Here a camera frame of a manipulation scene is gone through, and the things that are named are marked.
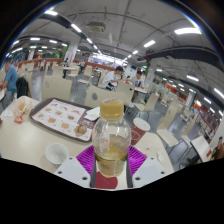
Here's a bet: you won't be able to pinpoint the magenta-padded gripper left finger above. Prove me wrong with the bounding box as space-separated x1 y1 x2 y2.
54 145 98 189

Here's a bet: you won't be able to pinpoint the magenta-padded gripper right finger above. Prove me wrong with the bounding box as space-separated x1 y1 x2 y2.
125 145 169 189

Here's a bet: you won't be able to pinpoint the clear yellow-capped drink bottle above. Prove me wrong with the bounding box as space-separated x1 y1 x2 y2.
91 98 132 178

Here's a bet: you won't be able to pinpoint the white patterned mug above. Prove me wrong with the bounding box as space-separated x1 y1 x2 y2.
44 142 70 169

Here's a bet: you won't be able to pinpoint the red paper cup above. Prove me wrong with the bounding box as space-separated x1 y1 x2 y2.
129 117 151 146

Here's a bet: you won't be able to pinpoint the far beige dining chairs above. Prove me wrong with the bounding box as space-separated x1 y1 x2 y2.
19 59 208 148

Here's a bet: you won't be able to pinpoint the brown food tray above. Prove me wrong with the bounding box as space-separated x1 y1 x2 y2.
29 97 101 143

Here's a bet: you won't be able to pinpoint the neighbouring dining table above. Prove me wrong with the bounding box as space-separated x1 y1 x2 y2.
190 134 214 163

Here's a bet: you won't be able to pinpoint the crumpled white napkin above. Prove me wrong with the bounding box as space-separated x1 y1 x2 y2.
83 106 101 122

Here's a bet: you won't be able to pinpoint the person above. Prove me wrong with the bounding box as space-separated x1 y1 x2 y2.
130 69 145 88
0 59 19 101
100 65 125 91
211 135 224 161

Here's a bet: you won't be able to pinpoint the red sauce packet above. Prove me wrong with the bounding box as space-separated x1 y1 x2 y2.
13 115 24 125

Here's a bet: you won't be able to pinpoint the beige wooden chair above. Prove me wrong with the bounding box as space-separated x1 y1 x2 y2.
83 85 126 109
41 77 73 102

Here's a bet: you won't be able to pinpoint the black backpack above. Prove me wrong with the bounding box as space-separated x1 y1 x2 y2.
15 76 30 99

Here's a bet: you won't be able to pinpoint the ceiling strip lights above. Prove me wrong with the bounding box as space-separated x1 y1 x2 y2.
4 9 224 118

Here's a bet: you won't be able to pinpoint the ceiling air conditioner unit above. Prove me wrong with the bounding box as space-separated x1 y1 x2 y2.
85 21 107 34

